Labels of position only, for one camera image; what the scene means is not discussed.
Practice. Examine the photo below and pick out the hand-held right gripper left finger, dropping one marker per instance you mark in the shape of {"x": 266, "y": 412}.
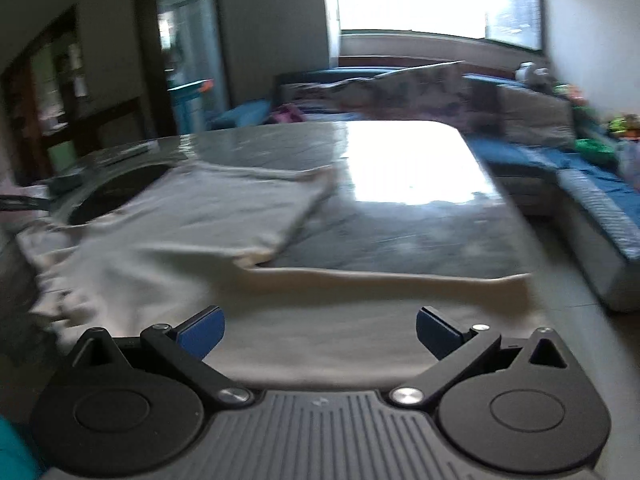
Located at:
{"x": 200, "y": 335}

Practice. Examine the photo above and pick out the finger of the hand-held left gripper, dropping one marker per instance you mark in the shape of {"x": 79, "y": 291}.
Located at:
{"x": 25, "y": 202}

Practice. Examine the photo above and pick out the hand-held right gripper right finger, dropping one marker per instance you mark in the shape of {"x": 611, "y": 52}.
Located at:
{"x": 439, "y": 334}

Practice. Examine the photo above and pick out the cream sweatshirt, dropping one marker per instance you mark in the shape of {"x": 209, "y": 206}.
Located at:
{"x": 210, "y": 240}

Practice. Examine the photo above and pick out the grey sock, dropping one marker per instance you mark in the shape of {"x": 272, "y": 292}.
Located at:
{"x": 67, "y": 180}

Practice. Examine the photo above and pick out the round black induction cooktop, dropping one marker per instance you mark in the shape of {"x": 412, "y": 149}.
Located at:
{"x": 115, "y": 195}

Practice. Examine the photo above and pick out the tall dark wooden cabinet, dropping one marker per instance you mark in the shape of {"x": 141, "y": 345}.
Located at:
{"x": 40, "y": 95}

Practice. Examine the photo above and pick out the dark wooden sideboard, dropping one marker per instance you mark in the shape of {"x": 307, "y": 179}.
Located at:
{"x": 110, "y": 125}

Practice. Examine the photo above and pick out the blue cabinet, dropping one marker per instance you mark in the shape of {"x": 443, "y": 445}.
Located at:
{"x": 190, "y": 105}

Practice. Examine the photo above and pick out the teal sofa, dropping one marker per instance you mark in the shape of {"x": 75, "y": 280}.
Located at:
{"x": 590, "y": 195}

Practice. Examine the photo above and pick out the person's teal clothing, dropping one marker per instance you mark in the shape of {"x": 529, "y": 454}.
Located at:
{"x": 15, "y": 452}

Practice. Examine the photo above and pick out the magenta garment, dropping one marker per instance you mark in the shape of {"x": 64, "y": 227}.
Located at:
{"x": 287, "y": 113}

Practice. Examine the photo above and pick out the grey pillow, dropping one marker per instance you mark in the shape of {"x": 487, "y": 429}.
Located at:
{"x": 535, "y": 115}

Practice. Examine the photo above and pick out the green bowl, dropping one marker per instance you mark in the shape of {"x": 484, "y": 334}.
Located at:
{"x": 595, "y": 147}

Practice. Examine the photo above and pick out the colourful small toy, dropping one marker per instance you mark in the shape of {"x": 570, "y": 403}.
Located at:
{"x": 570, "y": 94}

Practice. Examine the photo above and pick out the panda plush toy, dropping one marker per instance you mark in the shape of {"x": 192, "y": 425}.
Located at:
{"x": 532, "y": 74}

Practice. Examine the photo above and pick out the brown and green plush toy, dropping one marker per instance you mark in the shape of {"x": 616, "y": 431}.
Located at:
{"x": 625, "y": 127}

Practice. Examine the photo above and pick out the dark wooden door frame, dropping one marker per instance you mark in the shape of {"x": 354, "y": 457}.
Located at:
{"x": 147, "y": 50}

